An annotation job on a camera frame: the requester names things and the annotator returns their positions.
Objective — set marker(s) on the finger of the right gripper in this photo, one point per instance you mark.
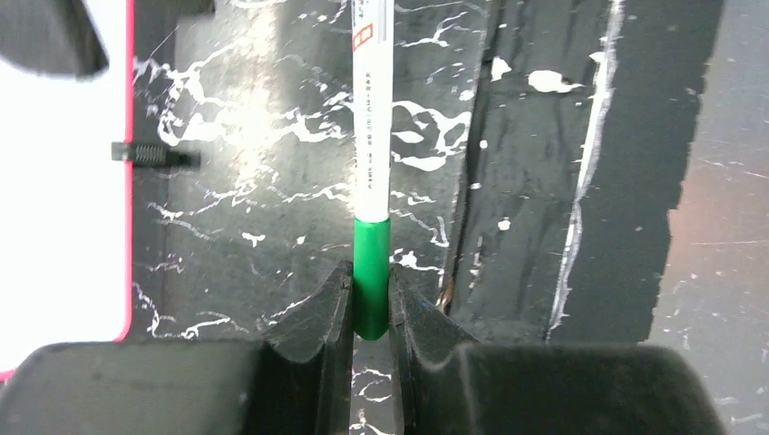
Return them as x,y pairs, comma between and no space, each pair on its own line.
53,37

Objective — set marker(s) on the green marker cap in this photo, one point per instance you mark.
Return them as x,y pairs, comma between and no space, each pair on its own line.
371,268

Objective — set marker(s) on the white green whiteboard marker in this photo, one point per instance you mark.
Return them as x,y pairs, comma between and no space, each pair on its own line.
373,81

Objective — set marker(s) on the black clip on whiteboard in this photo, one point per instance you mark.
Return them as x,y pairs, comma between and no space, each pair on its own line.
154,155

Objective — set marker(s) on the pink framed whiteboard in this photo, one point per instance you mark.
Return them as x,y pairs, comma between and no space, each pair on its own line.
65,204

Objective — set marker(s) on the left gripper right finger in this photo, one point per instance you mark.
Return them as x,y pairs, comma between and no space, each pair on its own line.
447,382

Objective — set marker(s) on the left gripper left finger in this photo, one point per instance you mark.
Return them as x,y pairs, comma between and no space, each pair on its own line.
293,379

